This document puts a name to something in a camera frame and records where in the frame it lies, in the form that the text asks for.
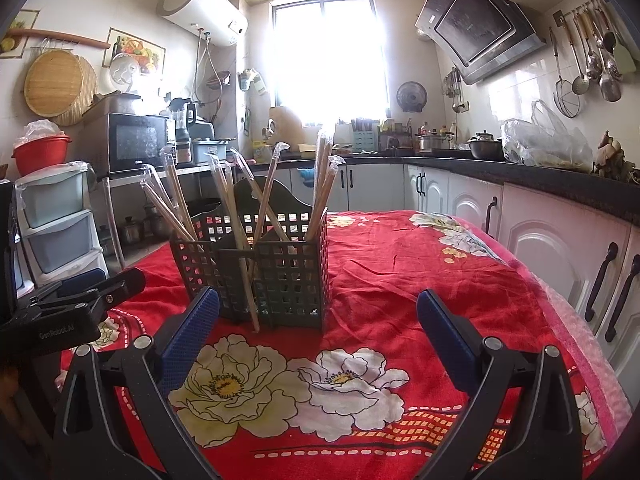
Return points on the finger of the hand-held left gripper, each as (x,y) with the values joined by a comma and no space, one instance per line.
(80,282)
(122,285)

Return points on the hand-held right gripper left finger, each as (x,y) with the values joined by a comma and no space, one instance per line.
(190,335)

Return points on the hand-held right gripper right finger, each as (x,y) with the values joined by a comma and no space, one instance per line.
(450,340)

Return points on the green plastic utensil basket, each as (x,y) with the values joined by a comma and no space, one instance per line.
(290,280)

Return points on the group of chopsticks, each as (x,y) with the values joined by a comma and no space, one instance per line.
(322,185)

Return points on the steel cooking pot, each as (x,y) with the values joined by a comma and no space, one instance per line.
(157,222)
(132,232)

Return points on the plastic drawer tower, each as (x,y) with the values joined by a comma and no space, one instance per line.
(60,220)

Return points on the metal shelf rack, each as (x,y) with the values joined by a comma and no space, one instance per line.
(112,210)

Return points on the red floral blanket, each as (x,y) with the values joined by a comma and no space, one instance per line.
(400,270)

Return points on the red plastic bucket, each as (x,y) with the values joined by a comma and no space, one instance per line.
(42,157)

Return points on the white lower cabinets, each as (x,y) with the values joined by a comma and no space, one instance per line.
(540,240)

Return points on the black microwave oven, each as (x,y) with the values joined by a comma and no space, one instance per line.
(137,145)

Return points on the white plastic bag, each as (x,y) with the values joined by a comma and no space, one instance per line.
(42,130)

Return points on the grey plastic box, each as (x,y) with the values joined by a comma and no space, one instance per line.
(212,150)

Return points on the black blender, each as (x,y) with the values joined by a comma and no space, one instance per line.
(181,120)

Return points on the brown cardboard box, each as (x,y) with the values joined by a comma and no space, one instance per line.
(112,107)

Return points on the round woven bamboo tray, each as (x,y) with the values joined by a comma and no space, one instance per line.
(52,82)
(90,95)

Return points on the black kitchen countertop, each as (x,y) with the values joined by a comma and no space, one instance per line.
(550,177)

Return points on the black pot with lid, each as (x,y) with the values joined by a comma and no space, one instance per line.
(485,149)

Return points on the steel pot with lid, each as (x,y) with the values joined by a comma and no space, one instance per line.
(430,144)

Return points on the blue hanging cloth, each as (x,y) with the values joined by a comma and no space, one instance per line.
(307,174)

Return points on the clear plastic bag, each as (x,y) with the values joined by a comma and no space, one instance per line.
(545,145)

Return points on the teal knife block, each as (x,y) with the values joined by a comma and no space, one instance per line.
(365,137)

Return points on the wooden rolling pin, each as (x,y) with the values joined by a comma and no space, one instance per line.
(60,37)

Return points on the ginger root pile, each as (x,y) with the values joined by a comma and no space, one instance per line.
(615,157)

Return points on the steel ladle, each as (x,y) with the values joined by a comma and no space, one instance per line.
(581,85)

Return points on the white water heater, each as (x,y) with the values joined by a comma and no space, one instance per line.
(205,7)

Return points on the kitchen window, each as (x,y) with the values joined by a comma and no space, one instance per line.
(325,60)

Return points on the black range hood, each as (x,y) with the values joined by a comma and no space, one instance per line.
(475,25)

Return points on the fruit wall picture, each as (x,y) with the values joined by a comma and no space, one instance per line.
(135,50)

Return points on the small black wall fan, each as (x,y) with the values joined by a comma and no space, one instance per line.
(411,96)

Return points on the small framed wall picture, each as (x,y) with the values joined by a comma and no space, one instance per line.
(17,32)

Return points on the utensil hook rail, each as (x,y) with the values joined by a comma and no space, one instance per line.
(580,10)

